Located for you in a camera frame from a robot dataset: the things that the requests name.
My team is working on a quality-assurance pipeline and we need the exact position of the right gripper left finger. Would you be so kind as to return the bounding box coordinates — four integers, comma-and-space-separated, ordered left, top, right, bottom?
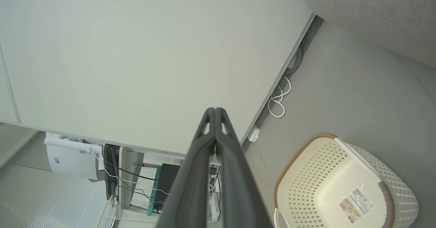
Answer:
155, 107, 217, 228

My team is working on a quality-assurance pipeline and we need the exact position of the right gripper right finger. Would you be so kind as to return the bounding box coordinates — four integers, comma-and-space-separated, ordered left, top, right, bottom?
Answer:
215, 107, 275, 228

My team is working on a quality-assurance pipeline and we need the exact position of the grey fabric sofa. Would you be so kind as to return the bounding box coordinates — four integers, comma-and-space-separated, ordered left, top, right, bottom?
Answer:
296, 0, 436, 69

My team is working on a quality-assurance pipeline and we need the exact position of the black computer box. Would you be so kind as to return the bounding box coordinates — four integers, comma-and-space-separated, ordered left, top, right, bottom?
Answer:
152, 163, 181, 212

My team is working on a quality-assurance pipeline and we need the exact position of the white power strip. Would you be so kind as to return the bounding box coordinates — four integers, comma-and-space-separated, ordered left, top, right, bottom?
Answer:
208, 173, 221, 224

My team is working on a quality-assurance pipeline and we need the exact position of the teal bar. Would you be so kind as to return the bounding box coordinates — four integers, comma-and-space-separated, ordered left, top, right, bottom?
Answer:
146, 166, 162, 217

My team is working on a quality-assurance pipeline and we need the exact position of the white power adapter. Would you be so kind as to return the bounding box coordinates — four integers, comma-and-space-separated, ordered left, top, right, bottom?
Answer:
247, 125, 261, 143

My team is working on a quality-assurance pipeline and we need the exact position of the cream plastic laundry basket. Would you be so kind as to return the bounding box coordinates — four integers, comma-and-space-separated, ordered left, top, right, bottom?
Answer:
273, 133, 420, 228

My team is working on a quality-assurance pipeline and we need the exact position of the paper label sticker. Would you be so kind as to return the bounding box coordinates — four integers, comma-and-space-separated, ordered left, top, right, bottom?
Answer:
339, 187, 375, 224

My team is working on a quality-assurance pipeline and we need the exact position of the large white partition panel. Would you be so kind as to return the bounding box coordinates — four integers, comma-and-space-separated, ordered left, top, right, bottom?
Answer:
0, 0, 316, 159

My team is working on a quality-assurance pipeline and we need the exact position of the white desk frame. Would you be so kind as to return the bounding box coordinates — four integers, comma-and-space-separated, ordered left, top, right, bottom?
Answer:
119, 146, 184, 209

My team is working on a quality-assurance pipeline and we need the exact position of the white looped cable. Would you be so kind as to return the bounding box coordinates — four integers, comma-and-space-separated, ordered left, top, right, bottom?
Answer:
267, 75, 293, 119

